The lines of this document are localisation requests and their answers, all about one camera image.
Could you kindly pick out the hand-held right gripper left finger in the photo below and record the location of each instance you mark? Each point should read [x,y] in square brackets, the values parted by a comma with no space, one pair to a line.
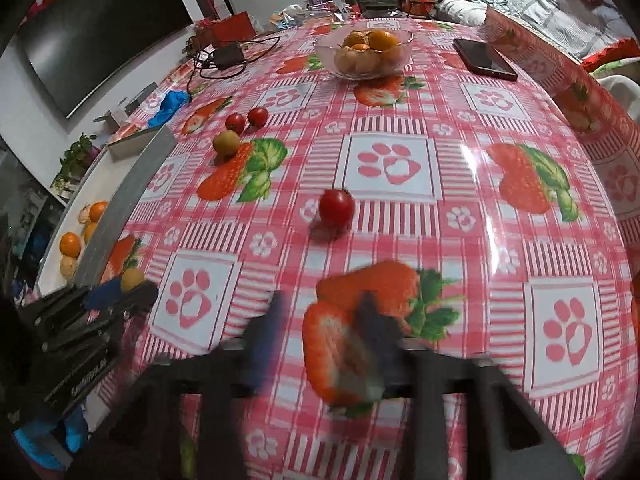
[265,340]

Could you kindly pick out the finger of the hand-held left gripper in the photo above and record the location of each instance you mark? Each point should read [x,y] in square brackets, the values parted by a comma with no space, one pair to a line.
[142,294]
[102,293]

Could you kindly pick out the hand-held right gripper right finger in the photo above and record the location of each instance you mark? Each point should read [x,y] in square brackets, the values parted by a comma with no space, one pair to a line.
[372,345]

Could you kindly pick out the kiwi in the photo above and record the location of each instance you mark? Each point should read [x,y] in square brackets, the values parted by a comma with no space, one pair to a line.
[226,142]
[132,278]

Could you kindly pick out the peeled tangerine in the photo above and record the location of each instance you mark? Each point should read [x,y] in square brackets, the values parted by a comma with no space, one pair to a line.
[375,62]
[347,61]
[84,215]
[68,265]

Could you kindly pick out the large orange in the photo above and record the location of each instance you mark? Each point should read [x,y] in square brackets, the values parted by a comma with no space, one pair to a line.
[70,244]

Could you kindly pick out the white tray with grey rim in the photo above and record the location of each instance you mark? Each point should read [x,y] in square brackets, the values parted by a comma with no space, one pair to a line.
[140,185]

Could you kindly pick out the red tomato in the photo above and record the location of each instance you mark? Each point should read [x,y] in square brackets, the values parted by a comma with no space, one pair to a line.
[257,116]
[235,122]
[336,206]

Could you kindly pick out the person's left hand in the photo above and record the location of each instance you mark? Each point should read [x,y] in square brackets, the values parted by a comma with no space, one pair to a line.
[50,440]

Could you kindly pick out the red checked tablecloth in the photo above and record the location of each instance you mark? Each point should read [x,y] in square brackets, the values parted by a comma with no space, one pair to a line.
[450,240]

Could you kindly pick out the green potted plant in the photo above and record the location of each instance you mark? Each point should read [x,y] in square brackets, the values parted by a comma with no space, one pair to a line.
[80,155]

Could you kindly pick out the small cardboard box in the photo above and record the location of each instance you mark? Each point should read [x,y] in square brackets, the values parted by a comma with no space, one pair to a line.
[120,112]

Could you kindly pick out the blue crumpled cloth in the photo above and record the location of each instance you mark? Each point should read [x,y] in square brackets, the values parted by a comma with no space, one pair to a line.
[170,105]

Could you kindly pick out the black television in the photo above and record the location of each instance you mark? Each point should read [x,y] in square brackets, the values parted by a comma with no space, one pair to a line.
[100,35]

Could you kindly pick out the red gift box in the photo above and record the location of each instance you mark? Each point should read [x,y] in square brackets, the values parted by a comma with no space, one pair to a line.
[232,27]

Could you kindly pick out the glass bowl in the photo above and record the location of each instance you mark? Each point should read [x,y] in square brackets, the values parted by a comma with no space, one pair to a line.
[400,57]

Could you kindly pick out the black smartphone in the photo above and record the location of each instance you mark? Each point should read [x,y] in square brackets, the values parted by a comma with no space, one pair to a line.
[482,57]

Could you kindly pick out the clear plastic bag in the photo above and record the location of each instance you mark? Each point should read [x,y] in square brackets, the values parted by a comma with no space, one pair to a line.
[295,15]

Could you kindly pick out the black tablet screen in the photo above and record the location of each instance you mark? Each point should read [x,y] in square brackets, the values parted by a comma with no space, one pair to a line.
[380,2]

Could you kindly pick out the red bag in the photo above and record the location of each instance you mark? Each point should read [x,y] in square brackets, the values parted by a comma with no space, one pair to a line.
[422,0]

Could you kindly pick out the grey quilted sofa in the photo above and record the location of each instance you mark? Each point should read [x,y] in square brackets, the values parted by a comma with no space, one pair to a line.
[550,15]

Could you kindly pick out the red fringed cushion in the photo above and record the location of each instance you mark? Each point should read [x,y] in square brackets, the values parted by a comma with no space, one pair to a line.
[612,55]

